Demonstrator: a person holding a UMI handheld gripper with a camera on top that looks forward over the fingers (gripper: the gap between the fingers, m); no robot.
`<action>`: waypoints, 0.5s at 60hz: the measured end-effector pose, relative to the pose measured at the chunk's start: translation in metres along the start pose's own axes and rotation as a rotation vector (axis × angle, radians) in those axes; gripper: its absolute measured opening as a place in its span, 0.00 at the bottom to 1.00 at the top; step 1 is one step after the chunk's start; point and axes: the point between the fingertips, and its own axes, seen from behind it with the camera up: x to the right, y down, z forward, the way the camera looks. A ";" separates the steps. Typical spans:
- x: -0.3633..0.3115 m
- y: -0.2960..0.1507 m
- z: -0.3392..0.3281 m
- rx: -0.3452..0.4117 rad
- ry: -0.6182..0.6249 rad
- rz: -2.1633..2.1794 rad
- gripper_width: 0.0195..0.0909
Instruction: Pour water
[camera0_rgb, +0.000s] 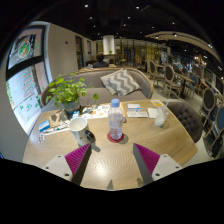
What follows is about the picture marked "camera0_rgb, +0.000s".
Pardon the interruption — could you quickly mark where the yellow square card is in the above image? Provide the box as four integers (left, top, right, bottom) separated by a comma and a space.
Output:
150, 99, 165, 108

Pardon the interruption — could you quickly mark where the white printed mug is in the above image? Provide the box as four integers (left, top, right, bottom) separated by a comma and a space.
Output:
68, 116, 97, 147

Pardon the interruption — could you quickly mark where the white round column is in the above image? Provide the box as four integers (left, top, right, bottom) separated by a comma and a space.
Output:
102, 34, 116, 56

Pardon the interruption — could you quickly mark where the group of ceiling lights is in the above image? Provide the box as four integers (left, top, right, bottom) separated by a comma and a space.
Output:
83, 2, 214, 49

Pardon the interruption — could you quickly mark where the clear plastic cup with straw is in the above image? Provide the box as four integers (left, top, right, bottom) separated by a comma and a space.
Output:
154, 98, 171, 128

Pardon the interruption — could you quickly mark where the white paper napkin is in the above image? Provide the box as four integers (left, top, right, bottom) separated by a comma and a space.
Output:
147, 107, 158, 119

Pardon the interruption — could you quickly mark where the printed paper placemat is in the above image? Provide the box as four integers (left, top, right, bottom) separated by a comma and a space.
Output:
80, 104, 111, 120

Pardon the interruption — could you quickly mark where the blue and white tissue pack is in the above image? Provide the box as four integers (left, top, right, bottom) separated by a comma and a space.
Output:
38, 119, 51, 133

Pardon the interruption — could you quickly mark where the grey tufted chair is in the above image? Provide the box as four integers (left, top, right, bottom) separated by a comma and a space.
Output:
164, 101, 204, 144

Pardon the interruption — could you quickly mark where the brown printed card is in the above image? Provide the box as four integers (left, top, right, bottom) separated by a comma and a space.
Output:
48, 109, 69, 128

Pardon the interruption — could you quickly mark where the grey curved sofa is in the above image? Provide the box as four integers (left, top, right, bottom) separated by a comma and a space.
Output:
40, 67, 155, 107

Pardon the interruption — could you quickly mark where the grey chevron cushion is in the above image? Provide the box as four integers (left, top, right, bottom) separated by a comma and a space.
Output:
99, 68, 142, 98

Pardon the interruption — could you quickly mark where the window with festive stickers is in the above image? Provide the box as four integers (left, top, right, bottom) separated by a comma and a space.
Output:
5, 25, 48, 134

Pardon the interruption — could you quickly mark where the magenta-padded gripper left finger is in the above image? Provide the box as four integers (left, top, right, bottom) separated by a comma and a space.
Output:
41, 142, 92, 186

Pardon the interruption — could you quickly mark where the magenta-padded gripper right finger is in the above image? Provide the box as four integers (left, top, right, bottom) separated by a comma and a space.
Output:
132, 142, 184, 186

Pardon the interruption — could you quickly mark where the flat round red coaster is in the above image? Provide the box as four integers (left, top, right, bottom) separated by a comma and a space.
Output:
106, 131, 125, 144

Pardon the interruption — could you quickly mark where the clear blue-capped water bottle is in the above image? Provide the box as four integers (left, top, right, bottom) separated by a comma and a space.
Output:
107, 98, 125, 141

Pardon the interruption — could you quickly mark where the group of dining chairs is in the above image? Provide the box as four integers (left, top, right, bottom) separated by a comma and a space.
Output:
145, 58, 224, 158

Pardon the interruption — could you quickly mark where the green potted plant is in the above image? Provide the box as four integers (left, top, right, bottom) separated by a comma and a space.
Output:
44, 72, 100, 116

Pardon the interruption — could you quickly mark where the person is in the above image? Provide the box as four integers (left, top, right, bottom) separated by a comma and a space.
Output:
92, 53, 110, 69

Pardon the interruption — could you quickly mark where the white booklet with orange edge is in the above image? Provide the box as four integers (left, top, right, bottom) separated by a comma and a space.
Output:
119, 102, 127, 123

